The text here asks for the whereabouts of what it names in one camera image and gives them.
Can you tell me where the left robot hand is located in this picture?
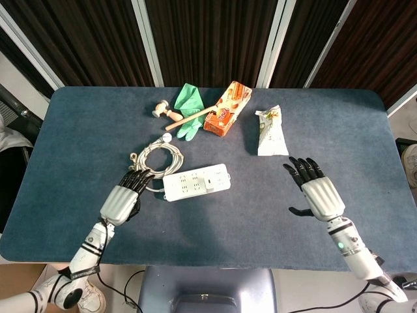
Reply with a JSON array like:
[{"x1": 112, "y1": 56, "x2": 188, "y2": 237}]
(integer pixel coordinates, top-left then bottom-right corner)
[{"x1": 99, "y1": 168, "x2": 156, "y2": 227}]

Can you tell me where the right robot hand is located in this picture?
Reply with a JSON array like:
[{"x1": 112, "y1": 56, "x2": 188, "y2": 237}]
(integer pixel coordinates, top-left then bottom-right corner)
[{"x1": 282, "y1": 156, "x2": 347, "y2": 224}]

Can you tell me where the white power strip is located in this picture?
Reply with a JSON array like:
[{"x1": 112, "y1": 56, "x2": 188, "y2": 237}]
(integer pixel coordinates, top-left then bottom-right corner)
[{"x1": 162, "y1": 163, "x2": 233, "y2": 203}]

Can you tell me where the white snack bag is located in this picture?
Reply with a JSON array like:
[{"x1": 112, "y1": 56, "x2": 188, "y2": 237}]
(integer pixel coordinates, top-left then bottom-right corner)
[{"x1": 254, "y1": 104, "x2": 290, "y2": 157}]

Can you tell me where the white sneaker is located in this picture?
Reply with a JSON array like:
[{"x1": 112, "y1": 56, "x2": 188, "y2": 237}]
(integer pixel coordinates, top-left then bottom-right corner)
[
  {"x1": 400, "y1": 143, "x2": 417, "y2": 189},
  {"x1": 77, "y1": 278, "x2": 108, "y2": 313}
]

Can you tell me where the small wooden mallet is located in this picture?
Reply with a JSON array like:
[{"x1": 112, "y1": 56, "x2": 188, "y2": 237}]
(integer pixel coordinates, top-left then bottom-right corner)
[{"x1": 152, "y1": 100, "x2": 184, "y2": 123}]

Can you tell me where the cardboard box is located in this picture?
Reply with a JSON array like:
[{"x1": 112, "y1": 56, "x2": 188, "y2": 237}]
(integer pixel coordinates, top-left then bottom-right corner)
[{"x1": 0, "y1": 262, "x2": 50, "y2": 296}]

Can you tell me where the blue-grey robot torso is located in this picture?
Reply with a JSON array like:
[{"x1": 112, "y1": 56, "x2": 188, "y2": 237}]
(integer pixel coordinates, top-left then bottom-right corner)
[{"x1": 137, "y1": 266, "x2": 279, "y2": 313}]

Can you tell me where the green rubber glove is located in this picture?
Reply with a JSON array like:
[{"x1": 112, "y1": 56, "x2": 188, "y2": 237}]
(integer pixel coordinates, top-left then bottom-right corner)
[{"x1": 173, "y1": 82, "x2": 206, "y2": 142}]

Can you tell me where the orange snack box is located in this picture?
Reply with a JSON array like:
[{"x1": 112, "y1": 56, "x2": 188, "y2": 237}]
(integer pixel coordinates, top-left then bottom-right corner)
[{"x1": 203, "y1": 80, "x2": 253, "y2": 138}]

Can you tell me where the black chair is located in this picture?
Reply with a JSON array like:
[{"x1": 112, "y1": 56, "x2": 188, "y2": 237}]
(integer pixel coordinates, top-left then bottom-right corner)
[{"x1": 0, "y1": 83, "x2": 44, "y2": 154}]

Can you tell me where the dark folding partition panel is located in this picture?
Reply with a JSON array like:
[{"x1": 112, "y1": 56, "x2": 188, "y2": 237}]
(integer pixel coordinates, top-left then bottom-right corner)
[
  {"x1": 0, "y1": 0, "x2": 154, "y2": 88},
  {"x1": 269, "y1": 0, "x2": 350, "y2": 89},
  {"x1": 144, "y1": 0, "x2": 278, "y2": 89},
  {"x1": 309, "y1": 0, "x2": 417, "y2": 109}
]

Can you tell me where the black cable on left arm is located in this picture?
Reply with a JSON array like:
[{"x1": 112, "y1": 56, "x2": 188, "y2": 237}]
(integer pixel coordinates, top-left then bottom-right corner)
[{"x1": 96, "y1": 217, "x2": 109, "y2": 261}]

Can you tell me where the white cable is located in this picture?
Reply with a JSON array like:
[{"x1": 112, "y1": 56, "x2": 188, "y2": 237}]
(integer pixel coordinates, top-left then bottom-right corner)
[{"x1": 128, "y1": 131, "x2": 185, "y2": 194}]

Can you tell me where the black floor cable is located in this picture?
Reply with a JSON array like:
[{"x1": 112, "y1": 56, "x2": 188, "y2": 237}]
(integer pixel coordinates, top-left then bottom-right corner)
[{"x1": 96, "y1": 269, "x2": 147, "y2": 309}]

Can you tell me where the black cable under right arm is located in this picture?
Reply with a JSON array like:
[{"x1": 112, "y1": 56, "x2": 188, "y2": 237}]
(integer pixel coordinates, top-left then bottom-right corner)
[{"x1": 276, "y1": 282, "x2": 371, "y2": 313}]

